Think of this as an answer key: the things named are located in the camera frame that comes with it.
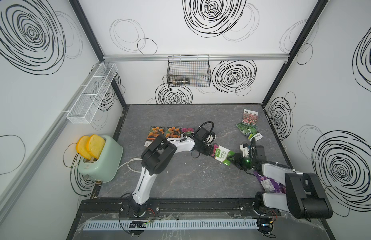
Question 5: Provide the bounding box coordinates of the impatiens seed packet green white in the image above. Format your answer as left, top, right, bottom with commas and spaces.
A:
181, 128, 195, 135

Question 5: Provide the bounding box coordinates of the marigold seed packet orange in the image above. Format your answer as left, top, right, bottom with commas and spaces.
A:
164, 127, 182, 139

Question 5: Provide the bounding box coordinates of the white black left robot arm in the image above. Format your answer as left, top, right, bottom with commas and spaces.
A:
129, 121, 216, 216

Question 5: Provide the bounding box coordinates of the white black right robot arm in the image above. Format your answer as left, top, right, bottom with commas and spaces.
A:
227, 139, 333, 220

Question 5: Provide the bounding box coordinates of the green vegetable seed packet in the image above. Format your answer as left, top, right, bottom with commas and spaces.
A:
236, 123, 263, 141

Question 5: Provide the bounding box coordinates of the purple seed packet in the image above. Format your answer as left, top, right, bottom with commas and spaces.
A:
254, 171, 286, 194

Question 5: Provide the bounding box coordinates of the red flower seed packet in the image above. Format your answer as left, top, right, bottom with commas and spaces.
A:
242, 109, 258, 128

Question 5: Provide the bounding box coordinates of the small item in basket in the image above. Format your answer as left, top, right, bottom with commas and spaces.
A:
172, 78, 191, 86

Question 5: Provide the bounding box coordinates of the mint green toaster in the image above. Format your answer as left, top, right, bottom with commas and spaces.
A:
78, 135, 123, 183

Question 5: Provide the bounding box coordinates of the yellow toast slice front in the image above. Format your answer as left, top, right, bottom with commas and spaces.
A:
85, 135, 105, 159

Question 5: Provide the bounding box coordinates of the yellow toast slice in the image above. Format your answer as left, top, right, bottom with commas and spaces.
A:
85, 135, 105, 159
76, 136, 92, 160

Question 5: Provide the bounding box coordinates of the yellow toast slice back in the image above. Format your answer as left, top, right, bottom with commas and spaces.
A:
76, 136, 92, 160

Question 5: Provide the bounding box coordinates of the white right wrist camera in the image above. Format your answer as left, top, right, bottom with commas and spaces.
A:
240, 144, 251, 158

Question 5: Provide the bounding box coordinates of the black wire wall basket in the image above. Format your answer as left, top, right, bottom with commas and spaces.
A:
166, 60, 212, 87

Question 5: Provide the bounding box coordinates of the white power cable with plug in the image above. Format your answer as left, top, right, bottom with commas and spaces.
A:
117, 157, 143, 174

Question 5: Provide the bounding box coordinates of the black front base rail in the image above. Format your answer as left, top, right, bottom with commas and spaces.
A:
78, 197, 321, 218

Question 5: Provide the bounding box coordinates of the white slotted cable duct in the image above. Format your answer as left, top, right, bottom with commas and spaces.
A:
82, 219, 258, 231

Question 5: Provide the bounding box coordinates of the aluminium wall rail back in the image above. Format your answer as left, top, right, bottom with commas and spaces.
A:
103, 54, 290, 62

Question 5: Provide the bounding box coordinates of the white wire wall shelf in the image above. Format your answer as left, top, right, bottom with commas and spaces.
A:
66, 62, 117, 124

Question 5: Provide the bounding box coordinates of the black corner frame post right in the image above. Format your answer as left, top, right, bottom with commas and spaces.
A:
262, 0, 329, 108

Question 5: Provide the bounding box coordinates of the black corner frame post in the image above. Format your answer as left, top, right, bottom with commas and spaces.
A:
69, 0, 128, 110
262, 0, 329, 108

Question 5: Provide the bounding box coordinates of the black corner frame post left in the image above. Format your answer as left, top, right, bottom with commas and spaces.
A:
69, 0, 128, 110

